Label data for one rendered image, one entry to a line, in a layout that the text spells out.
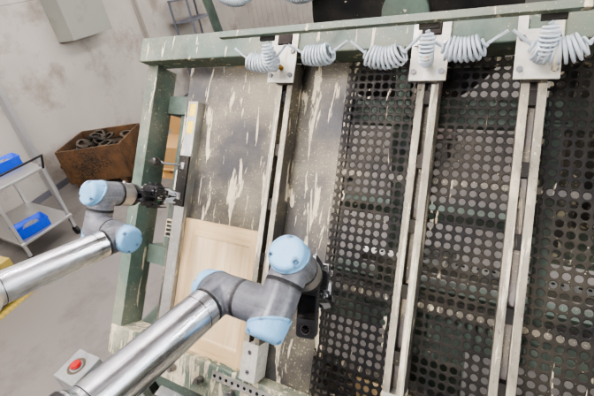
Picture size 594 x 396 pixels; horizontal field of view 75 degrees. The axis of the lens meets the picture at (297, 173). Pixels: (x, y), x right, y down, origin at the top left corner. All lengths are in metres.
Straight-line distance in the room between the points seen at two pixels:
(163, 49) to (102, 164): 3.59
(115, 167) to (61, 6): 2.09
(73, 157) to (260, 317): 4.71
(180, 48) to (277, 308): 1.18
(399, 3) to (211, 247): 1.17
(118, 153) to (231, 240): 3.68
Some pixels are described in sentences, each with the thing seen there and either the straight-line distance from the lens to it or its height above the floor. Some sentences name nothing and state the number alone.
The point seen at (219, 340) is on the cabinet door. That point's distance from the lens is 1.55.
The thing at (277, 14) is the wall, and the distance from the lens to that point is 11.06.
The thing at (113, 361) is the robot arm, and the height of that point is 1.63.
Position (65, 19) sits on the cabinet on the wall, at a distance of 5.89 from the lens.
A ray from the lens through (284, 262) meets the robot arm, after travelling 0.73.
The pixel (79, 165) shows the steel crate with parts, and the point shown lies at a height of 0.34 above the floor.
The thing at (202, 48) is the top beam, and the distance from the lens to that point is 1.57.
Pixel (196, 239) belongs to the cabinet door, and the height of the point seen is 1.22.
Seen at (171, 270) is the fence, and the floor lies 1.13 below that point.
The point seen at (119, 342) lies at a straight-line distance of 1.87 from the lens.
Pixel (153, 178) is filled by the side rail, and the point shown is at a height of 1.38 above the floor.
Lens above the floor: 2.11
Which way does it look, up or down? 29 degrees down
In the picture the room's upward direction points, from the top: 11 degrees counter-clockwise
